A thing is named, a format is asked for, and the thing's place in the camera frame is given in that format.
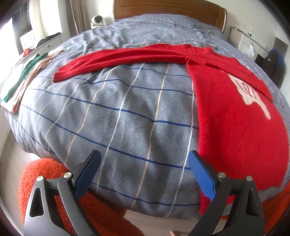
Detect wooden headboard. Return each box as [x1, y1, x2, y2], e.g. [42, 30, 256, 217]
[113, 0, 227, 31]

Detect black jacket on chair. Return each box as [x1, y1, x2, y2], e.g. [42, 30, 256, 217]
[255, 52, 286, 88]

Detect pink folded garment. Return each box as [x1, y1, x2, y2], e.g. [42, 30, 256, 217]
[1, 50, 64, 113]

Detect white dresser cabinet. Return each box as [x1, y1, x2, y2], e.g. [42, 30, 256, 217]
[227, 26, 268, 60]

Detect white plastic bag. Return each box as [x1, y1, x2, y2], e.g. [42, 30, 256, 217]
[245, 43, 255, 60]

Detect green bottle on dresser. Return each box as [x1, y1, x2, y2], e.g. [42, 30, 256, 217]
[247, 28, 252, 37]

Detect blue garment on chair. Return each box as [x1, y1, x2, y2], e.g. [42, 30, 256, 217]
[270, 49, 285, 67]

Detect grey plaid duvet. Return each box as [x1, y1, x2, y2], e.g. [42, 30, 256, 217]
[5, 14, 289, 219]

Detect white window bench drawers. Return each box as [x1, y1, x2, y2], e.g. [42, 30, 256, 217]
[15, 33, 62, 66]

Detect beige curtain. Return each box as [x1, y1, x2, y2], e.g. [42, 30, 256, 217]
[65, 0, 90, 37]

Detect red knit sweater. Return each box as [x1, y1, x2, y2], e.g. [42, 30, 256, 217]
[45, 44, 289, 218]

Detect green white folded garment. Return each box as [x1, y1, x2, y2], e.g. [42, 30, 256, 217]
[1, 52, 48, 102]

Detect white round camera device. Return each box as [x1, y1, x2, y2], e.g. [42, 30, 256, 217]
[91, 15, 104, 29]

